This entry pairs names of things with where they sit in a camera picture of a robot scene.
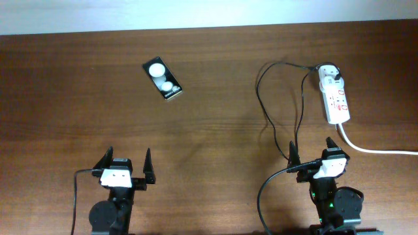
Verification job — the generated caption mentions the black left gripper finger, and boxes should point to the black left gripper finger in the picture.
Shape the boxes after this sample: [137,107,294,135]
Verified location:
[143,148,156,184]
[93,146,113,170]

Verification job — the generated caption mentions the black USB charging cable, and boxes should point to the black USB charging cable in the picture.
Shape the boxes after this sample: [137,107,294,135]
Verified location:
[255,61,343,161]

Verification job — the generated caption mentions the black Galaxy smartphone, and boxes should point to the black Galaxy smartphone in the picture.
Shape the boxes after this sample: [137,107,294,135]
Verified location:
[142,57,183,101]

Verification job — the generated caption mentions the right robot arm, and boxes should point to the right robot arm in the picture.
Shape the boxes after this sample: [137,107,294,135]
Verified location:
[287,137,384,235]

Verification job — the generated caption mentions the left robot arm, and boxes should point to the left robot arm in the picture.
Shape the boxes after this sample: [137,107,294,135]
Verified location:
[89,147,156,235]

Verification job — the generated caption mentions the white USB charger plug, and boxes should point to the white USB charger plug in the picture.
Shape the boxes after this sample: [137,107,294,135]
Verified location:
[318,65,344,93]

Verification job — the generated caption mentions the white power strip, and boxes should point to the white power strip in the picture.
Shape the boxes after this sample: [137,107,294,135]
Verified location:
[319,78,350,125]

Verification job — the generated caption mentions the black left camera cable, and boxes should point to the black left camera cable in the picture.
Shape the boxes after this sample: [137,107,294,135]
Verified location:
[70,168,103,235]

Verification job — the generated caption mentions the black camera cable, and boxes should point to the black camera cable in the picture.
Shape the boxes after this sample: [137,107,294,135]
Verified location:
[70,168,103,235]
[256,159,323,235]

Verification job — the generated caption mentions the black right camera cable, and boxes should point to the black right camera cable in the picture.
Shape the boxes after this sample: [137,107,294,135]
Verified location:
[256,159,323,235]

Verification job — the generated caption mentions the white power strip cord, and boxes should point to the white power strip cord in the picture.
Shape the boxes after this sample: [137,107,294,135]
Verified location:
[336,123,418,156]

